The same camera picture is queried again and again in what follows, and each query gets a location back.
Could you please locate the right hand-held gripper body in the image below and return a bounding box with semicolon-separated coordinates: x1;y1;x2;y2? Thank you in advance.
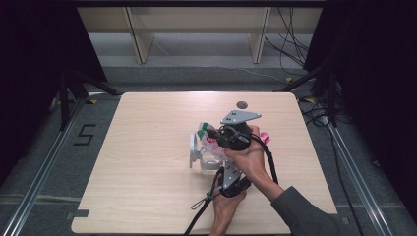
214;109;263;152

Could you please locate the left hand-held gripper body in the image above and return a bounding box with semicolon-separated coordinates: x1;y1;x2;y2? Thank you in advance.
217;159;253;199

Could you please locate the pink and white plastic bag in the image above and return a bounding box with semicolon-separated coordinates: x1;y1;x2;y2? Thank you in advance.
196;121;271;162

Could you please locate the clear jar with grey lid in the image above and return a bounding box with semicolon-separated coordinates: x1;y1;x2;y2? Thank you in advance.
189;131;229;175

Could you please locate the person's right hand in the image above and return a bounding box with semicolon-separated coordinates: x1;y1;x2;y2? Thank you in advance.
223;125;270;186

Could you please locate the person's left hand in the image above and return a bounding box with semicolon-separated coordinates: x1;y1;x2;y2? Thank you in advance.
209;189;248;234

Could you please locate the black metal stand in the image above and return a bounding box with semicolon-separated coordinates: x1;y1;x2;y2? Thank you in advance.
58;68;123;132
272;61;339;128

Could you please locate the light wooden shelf unit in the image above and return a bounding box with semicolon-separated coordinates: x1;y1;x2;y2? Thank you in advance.
77;6;325;65

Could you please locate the dark curtain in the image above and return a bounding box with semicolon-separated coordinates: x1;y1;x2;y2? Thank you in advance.
303;0;417;210
0;0;108;186

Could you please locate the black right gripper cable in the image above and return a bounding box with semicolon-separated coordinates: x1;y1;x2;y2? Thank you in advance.
250;133;279;186

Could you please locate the bundle of black cables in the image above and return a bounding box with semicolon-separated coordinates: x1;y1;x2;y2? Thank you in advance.
264;6;312;77

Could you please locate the black floor cable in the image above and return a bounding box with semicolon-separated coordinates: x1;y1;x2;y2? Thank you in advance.
299;97;366;236

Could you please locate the aluminium floor rail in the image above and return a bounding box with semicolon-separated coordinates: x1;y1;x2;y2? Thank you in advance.
0;96;87;236
328;123;394;236

